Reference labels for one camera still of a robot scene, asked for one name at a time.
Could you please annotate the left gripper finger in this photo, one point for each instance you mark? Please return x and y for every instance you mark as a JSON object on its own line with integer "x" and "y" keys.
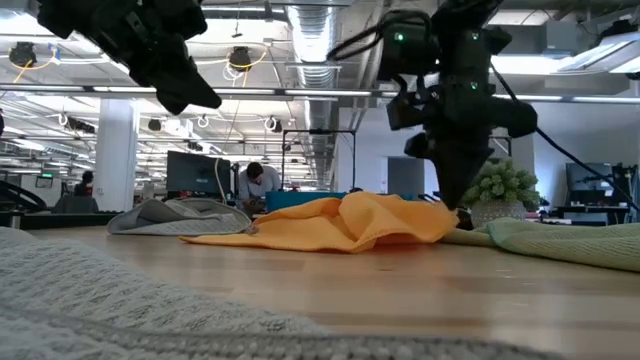
{"x": 175, "y": 85}

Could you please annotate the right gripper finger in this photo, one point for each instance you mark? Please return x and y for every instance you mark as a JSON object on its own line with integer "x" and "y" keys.
{"x": 460, "y": 170}

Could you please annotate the green microfiber towel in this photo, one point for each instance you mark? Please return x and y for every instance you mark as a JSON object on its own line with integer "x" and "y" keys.
{"x": 560, "y": 242}

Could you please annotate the grey waffle weave towel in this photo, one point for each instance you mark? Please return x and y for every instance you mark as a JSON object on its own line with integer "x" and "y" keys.
{"x": 100, "y": 300}
{"x": 175, "y": 220}

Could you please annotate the orange microfiber towel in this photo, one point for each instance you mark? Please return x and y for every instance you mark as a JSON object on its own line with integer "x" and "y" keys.
{"x": 325, "y": 225}

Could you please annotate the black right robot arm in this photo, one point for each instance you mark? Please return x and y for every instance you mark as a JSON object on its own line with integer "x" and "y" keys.
{"x": 465, "y": 50}

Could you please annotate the green artificial plant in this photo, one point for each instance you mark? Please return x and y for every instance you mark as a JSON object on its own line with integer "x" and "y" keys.
{"x": 500, "y": 182}

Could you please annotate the white patterned plant pot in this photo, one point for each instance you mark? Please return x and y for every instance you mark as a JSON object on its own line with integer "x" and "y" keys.
{"x": 495, "y": 212}

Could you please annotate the grey door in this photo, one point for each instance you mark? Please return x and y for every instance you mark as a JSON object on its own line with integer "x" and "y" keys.
{"x": 400, "y": 175}

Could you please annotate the black computer monitor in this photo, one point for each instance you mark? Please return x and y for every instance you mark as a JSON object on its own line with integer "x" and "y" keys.
{"x": 195, "y": 172}
{"x": 585, "y": 175}

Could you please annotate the white building pillar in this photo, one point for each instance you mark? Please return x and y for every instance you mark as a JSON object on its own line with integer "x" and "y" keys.
{"x": 116, "y": 155}

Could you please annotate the person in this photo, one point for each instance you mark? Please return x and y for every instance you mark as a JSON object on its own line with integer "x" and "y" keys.
{"x": 257, "y": 182}
{"x": 86, "y": 184}

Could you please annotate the black desk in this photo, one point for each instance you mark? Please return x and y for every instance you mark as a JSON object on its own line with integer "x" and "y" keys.
{"x": 590, "y": 210}

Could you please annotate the grey office chair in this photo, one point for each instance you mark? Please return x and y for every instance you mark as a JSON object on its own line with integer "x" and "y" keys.
{"x": 75, "y": 205}

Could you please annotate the teal storage bin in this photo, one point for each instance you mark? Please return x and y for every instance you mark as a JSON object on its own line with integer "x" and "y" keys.
{"x": 290, "y": 200}

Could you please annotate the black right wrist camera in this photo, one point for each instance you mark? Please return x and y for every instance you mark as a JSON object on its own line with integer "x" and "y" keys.
{"x": 402, "y": 112}

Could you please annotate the black metal frame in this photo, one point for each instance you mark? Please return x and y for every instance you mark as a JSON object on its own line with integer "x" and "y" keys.
{"x": 320, "y": 131}

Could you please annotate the silver ventilation duct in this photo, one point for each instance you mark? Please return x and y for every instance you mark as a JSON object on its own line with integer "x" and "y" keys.
{"x": 312, "y": 30}

